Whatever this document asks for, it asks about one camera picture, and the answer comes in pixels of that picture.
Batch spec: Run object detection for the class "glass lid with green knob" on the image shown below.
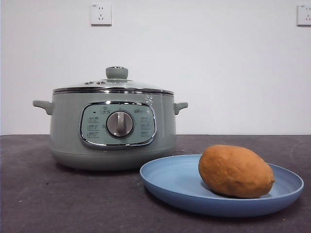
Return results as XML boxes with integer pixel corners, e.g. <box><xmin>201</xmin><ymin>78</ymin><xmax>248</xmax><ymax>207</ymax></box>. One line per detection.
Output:
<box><xmin>52</xmin><ymin>66</ymin><xmax>174</xmax><ymax>95</ymax></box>

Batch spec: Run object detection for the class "brown potato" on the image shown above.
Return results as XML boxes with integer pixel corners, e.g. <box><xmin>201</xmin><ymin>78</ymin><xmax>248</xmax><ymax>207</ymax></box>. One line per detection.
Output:
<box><xmin>198</xmin><ymin>144</ymin><xmax>276</xmax><ymax>199</ymax></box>

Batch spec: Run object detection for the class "blue round plate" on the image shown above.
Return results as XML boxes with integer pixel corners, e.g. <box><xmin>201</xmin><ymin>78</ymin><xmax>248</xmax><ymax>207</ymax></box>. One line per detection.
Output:
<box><xmin>139</xmin><ymin>154</ymin><xmax>305</xmax><ymax>217</ymax></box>

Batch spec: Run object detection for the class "pale green electric steamer pot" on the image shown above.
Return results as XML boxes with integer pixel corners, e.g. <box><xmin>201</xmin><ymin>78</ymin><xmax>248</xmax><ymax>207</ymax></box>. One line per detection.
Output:
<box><xmin>32</xmin><ymin>93</ymin><xmax>189</xmax><ymax>171</ymax></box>

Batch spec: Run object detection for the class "white wall socket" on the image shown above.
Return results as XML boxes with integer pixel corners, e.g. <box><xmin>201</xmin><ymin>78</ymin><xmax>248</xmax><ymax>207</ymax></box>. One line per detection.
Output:
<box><xmin>296</xmin><ymin>4</ymin><xmax>311</xmax><ymax>27</ymax></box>
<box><xmin>90</xmin><ymin>3</ymin><xmax>113</xmax><ymax>26</ymax></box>

